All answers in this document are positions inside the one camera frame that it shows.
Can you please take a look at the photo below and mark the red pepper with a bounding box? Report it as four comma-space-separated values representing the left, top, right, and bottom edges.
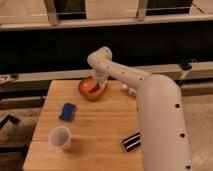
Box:
89, 85, 100, 93

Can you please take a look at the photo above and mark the black object on floor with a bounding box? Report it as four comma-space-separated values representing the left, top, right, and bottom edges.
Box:
0, 115, 20, 129

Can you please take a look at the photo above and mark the black clamp on rail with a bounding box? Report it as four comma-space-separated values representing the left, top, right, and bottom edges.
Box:
180, 59, 197, 71

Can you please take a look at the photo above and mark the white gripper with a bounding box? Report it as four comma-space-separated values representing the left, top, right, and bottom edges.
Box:
93, 69, 108, 84

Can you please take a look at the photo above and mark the black white striped block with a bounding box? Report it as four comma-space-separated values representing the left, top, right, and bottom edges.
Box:
122, 133, 141, 152

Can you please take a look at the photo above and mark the small white object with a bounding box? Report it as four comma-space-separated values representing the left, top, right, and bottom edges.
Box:
122, 84, 136, 97

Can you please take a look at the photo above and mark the orange ceramic bowl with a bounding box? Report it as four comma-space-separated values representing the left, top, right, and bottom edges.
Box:
78, 76, 107, 101

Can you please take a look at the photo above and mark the grey metal rail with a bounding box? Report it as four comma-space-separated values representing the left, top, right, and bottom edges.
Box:
0, 62, 213, 87

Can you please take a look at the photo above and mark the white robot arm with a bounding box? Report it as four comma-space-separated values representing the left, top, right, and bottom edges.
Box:
87, 47, 193, 171

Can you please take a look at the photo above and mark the blue sponge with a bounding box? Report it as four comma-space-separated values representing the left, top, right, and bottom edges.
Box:
59, 103, 77, 122

